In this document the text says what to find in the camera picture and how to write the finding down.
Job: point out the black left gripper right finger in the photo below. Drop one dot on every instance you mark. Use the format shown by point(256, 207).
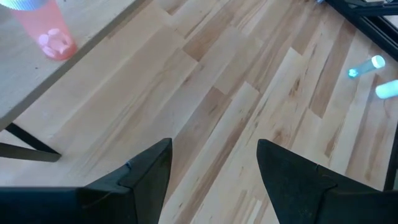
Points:
point(304, 196)

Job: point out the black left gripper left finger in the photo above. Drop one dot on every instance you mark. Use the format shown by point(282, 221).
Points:
point(124, 199)

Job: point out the white bottle with blue label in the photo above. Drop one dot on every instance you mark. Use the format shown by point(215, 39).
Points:
point(387, 89)

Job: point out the wooden shelf black metal legs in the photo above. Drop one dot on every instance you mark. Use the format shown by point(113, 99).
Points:
point(18, 77)

